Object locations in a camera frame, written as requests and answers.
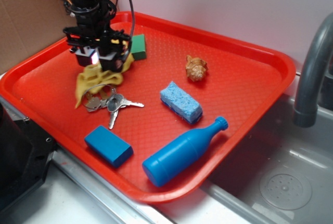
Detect brown cardboard panel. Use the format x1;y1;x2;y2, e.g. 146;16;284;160
0;0;120;75

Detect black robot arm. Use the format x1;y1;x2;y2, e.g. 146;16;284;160
63;0;132;72

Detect green wooden block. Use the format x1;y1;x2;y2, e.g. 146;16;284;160
131;34;146;61

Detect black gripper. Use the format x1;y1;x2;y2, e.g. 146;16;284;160
63;0;132;72

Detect sink drain strainer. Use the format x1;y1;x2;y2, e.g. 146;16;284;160
259;172;312;210

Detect brown seashell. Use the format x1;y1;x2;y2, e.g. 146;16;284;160
185;55;208;82

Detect grey faucet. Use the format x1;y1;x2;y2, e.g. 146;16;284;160
292;14;332;127

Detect light blue sponge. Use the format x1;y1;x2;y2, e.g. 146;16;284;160
160;81;203;124

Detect yellow cloth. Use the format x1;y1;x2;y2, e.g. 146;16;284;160
75;53;135;108

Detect grey toy sink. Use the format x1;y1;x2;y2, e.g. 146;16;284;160
1;95;332;223

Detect silver keys on ring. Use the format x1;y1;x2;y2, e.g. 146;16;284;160
81;84;144;130

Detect blue plastic bottle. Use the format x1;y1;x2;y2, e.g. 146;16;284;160
142;116;228;187

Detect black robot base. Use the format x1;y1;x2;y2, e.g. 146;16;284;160
1;106;55;214

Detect blue wooden block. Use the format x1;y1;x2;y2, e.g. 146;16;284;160
84;126;134;168

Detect red plastic tray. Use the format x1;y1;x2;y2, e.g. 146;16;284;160
1;12;296;203

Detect black cable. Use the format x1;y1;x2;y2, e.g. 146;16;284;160
119;0;136;61

